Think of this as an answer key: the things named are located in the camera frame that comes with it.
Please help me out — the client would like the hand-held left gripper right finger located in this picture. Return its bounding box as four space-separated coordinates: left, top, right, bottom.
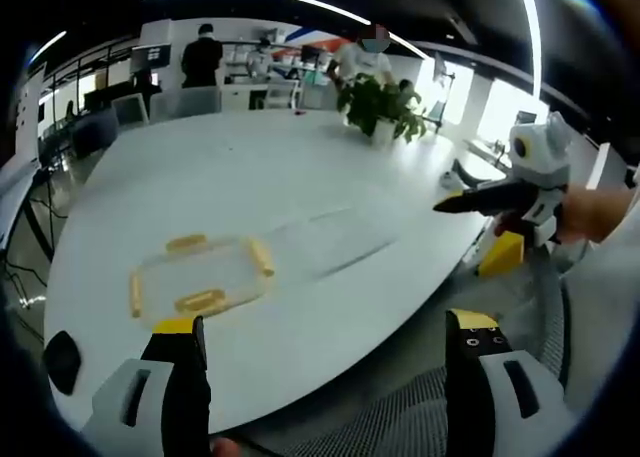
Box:
443 308 577 457

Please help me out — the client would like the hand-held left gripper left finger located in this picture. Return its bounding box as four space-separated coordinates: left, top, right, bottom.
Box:
78 315 213 457

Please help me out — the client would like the clear lid with yellow clips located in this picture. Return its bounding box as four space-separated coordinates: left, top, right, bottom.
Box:
127 232 277 321

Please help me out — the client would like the person's right hand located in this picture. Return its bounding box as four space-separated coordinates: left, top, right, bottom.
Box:
558 182 632 244

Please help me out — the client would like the person's left hand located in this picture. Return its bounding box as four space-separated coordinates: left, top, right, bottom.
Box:
209 436 246 457

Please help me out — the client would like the black chair armrest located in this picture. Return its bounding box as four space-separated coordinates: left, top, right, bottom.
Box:
451 157 507 187

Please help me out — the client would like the black oval table port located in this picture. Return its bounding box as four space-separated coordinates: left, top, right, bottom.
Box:
41 330 84 396

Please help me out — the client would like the person's white sleeve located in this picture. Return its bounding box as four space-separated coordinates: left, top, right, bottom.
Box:
559 164 640 428

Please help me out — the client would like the bright ceiling light strip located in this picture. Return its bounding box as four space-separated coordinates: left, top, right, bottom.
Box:
515 0 545 109

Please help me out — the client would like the potted green plant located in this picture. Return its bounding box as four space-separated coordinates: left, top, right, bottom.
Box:
336 71 429 149

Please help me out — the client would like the white mesh office chair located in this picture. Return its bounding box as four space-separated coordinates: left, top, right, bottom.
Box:
261 78 302 111

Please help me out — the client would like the blue-grey office chair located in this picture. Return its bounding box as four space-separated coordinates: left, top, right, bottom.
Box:
71 107 121 159

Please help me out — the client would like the long curved ceiling light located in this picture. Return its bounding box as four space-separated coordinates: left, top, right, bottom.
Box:
139 0 432 61

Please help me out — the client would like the grey office chair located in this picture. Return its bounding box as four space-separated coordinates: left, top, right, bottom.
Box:
149 86 222 124

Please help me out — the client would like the white board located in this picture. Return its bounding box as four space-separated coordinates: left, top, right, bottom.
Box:
13 61 47 159

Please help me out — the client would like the black monitor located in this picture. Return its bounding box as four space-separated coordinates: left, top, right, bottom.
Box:
130 44 173 72

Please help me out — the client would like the short ceiling light strip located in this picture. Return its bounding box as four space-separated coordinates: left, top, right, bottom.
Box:
28 29 69 66

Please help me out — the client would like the black floor cable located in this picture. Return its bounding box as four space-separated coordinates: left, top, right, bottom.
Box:
3 171 69 338

